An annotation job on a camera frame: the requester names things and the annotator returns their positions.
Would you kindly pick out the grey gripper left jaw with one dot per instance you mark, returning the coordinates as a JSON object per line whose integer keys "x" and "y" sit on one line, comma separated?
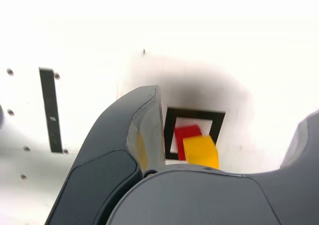
{"x": 104, "y": 140}

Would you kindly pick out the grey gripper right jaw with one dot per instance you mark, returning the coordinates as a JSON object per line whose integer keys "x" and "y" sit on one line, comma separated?
{"x": 199, "y": 200}

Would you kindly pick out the black tape square outline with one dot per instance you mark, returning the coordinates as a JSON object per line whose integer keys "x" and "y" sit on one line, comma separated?
{"x": 169, "y": 125}

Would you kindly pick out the red cube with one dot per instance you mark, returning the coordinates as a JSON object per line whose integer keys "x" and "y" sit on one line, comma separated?
{"x": 184, "y": 131}

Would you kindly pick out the yellow cube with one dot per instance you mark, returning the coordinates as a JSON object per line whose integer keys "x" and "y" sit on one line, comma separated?
{"x": 202, "y": 150}

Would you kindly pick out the black tape strip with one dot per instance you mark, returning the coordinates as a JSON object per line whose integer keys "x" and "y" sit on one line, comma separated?
{"x": 51, "y": 110}

